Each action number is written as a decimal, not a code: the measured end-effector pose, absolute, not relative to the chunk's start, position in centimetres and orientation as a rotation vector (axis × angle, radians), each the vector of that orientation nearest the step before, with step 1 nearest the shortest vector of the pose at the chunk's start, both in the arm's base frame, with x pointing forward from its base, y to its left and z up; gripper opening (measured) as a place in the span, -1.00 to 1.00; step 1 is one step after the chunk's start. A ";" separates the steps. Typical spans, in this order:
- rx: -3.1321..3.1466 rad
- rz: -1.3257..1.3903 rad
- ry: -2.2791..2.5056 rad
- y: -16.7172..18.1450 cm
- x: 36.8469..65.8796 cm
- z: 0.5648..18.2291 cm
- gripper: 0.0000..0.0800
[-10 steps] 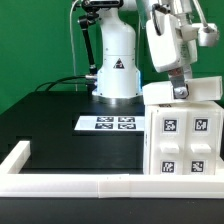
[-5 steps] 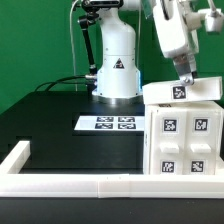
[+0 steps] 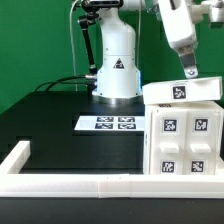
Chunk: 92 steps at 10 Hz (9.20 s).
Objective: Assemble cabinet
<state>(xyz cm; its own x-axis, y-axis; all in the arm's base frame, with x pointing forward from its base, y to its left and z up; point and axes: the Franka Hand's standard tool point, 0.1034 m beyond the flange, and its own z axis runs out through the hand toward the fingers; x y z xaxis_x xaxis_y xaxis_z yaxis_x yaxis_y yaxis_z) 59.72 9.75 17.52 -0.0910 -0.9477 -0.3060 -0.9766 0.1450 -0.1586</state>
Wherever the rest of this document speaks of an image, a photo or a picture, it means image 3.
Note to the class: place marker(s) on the white border frame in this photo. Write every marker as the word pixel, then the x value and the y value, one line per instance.
pixel 13 183

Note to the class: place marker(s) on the white cabinet top block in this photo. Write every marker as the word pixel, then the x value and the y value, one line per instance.
pixel 189 90

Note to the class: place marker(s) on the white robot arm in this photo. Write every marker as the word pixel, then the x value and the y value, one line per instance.
pixel 119 80

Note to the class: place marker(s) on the white marker base plate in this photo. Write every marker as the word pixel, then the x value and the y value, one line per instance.
pixel 110 123

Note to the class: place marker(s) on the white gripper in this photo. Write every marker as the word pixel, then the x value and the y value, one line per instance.
pixel 180 33

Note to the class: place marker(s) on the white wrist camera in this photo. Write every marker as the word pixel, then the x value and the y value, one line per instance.
pixel 214 9

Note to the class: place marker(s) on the white cabinet body box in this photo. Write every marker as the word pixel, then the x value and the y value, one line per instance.
pixel 189 109

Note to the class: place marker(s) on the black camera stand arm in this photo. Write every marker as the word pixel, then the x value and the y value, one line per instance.
pixel 92 7

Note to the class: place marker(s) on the white cabinet door panel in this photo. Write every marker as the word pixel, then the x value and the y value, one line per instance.
pixel 167 143

